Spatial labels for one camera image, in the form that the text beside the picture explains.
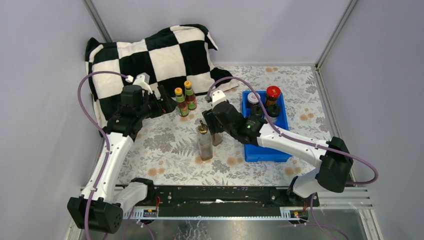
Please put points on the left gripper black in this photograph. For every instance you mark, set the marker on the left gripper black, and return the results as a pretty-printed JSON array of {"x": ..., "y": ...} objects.
[{"x": 168, "y": 104}]

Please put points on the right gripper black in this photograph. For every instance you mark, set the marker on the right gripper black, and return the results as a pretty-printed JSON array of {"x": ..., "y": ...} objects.
[{"x": 210, "y": 118}]

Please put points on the yellow cap sauce bottle front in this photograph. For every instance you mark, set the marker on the yellow cap sauce bottle front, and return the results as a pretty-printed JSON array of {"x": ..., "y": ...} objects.
[{"x": 182, "y": 105}]

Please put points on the yellow cap sauce bottle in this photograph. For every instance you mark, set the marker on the yellow cap sauce bottle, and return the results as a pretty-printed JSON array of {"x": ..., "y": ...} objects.
[
  {"x": 190, "y": 96},
  {"x": 182, "y": 105}
]

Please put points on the glass oil bottle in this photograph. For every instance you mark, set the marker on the glass oil bottle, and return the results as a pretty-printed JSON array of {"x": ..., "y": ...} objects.
[
  {"x": 217, "y": 139},
  {"x": 204, "y": 140}
]

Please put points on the glass oil bottle front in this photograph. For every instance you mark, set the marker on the glass oil bottle front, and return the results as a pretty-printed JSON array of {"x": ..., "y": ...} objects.
[{"x": 204, "y": 140}]

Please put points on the black lid shaker jar front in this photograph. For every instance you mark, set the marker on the black lid shaker jar front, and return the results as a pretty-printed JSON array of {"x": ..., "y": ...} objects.
[{"x": 257, "y": 111}]

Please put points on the black lid shaker jar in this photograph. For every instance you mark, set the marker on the black lid shaker jar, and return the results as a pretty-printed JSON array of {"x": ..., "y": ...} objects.
[
  {"x": 257, "y": 111},
  {"x": 274, "y": 112}
]

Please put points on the white lid brown sauce jar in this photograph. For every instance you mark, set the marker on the white lid brown sauce jar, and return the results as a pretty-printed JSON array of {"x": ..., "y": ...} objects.
[{"x": 252, "y": 100}]

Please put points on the blue plastic divided bin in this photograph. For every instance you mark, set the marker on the blue plastic divided bin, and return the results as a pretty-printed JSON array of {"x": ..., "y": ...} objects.
[{"x": 254, "y": 153}]

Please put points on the red lid chili sauce jar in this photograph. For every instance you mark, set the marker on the red lid chili sauce jar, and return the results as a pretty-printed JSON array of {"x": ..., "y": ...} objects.
[{"x": 272, "y": 95}]

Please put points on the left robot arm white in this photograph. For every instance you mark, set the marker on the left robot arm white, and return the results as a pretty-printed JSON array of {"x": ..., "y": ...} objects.
[{"x": 98, "y": 207}]

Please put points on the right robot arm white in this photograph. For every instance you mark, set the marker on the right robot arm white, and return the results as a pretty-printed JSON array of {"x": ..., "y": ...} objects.
[{"x": 331, "y": 160}]

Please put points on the floral tablecloth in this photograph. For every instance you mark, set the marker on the floral tablecloth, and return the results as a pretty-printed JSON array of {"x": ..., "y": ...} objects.
[{"x": 166, "y": 149}]

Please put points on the black white checkered blanket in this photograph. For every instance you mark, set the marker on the black white checkered blanket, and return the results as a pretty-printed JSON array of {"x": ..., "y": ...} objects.
[{"x": 170, "y": 57}]

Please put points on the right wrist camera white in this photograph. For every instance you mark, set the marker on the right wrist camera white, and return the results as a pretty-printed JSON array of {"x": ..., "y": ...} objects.
[{"x": 215, "y": 97}]

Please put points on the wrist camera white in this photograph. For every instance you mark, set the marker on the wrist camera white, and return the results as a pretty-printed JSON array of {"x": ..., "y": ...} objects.
[
  {"x": 215, "y": 97},
  {"x": 141, "y": 80}
]

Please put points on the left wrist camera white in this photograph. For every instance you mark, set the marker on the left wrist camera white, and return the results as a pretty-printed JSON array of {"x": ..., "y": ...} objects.
[{"x": 141, "y": 80}]

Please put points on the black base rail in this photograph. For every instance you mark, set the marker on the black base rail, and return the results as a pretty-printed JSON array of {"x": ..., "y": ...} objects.
[{"x": 171, "y": 202}]

